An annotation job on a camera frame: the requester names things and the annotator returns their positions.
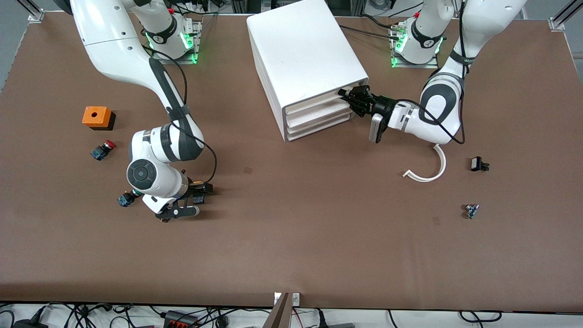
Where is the white curved plastic strip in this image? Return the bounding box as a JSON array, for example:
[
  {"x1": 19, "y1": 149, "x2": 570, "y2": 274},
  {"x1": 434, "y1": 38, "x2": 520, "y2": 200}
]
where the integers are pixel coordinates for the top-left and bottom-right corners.
[{"x1": 403, "y1": 143, "x2": 447, "y2": 183}]

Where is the black power strip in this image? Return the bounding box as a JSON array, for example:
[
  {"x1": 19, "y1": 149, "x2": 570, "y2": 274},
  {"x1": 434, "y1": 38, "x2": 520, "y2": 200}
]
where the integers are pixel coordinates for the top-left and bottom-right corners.
[{"x1": 164, "y1": 311, "x2": 199, "y2": 328}]

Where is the black sleeved base cable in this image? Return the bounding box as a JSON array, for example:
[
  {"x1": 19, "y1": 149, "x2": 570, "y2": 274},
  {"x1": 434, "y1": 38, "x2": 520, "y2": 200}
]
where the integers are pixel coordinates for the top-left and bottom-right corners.
[{"x1": 339, "y1": 25, "x2": 404, "y2": 42}]

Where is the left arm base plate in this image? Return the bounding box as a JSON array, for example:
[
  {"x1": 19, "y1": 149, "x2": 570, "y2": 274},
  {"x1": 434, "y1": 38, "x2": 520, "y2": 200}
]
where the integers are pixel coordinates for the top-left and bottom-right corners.
[{"x1": 390, "y1": 20, "x2": 440, "y2": 69}]

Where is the thin black base cable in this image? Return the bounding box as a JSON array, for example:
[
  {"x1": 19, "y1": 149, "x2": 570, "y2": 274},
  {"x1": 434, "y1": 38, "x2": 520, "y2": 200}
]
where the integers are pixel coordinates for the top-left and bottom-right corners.
[{"x1": 362, "y1": 14, "x2": 398, "y2": 30}]

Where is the red push button switch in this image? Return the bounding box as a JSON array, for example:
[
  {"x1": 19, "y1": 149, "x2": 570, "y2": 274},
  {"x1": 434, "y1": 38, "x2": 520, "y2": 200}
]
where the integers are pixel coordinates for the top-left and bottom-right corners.
[{"x1": 90, "y1": 140, "x2": 117, "y2": 161}]

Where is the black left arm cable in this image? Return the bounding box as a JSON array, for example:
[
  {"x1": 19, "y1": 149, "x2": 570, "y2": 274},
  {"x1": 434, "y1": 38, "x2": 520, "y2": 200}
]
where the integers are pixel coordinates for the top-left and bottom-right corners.
[{"x1": 396, "y1": 0, "x2": 470, "y2": 146}]

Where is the orange button enclosure box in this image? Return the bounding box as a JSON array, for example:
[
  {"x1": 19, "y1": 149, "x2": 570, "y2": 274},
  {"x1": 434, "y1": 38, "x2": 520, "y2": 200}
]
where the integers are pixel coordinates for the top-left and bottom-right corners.
[{"x1": 82, "y1": 106, "x2": 116, "y2": 131}]

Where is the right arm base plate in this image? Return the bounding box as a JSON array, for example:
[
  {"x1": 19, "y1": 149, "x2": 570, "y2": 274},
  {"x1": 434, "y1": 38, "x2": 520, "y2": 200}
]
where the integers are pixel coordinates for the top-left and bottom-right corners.
[{"x1": 150, "y1": 16, "x2": 204, "y2": 65}]

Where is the brown wooden post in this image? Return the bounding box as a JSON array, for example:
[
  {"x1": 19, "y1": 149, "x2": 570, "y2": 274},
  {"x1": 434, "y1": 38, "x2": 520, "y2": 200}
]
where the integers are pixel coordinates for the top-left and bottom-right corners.
[{"x1": 262, "y1": 292, "x2": 292, "y2": 328}]

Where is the black looped floor cable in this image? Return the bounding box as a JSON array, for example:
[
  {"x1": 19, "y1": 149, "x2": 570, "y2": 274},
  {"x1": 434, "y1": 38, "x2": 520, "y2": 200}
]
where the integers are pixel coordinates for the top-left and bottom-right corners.
[{"x1": 459, "y1": 310, "x2": 503, "y2": 323}]

